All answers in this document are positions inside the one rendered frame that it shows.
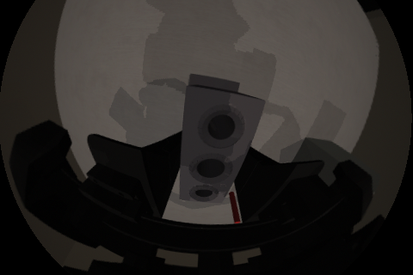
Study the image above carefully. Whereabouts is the red peg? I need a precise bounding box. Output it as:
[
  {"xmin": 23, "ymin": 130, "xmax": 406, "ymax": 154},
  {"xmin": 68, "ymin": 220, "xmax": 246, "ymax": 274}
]
[{"xmin": 230, "ymin": 192, "xmax": 241, "ymax": 223}]

